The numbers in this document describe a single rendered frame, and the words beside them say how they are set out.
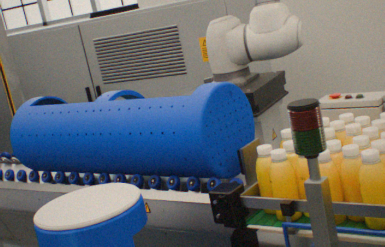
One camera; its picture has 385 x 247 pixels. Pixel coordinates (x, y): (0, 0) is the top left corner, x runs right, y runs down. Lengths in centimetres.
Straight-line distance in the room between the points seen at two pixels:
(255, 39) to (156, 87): 150
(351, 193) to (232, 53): 106
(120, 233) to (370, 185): 59
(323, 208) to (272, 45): 120
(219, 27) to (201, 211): 89
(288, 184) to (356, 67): 310
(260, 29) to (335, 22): 224
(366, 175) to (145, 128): 68
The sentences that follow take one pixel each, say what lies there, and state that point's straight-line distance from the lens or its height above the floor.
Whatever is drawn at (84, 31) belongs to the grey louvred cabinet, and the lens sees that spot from 393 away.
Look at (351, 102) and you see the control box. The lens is 178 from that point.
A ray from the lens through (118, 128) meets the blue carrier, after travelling 179.
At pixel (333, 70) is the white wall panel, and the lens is 457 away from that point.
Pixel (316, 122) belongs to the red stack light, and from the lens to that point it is 113.
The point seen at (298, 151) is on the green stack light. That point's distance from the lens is 115.
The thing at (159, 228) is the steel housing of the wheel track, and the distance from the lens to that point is 184.
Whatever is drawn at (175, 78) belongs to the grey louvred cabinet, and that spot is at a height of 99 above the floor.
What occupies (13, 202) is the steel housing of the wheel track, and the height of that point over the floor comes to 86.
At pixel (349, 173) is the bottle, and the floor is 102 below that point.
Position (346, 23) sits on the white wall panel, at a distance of 448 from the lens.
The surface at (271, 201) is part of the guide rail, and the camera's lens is 146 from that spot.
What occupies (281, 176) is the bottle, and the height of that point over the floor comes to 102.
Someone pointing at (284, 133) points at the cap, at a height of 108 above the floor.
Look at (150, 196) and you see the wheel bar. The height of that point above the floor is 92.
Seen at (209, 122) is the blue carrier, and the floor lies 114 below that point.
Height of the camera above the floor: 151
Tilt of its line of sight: 13 degrees down
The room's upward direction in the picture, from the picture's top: 12 degrees counter-clockwise
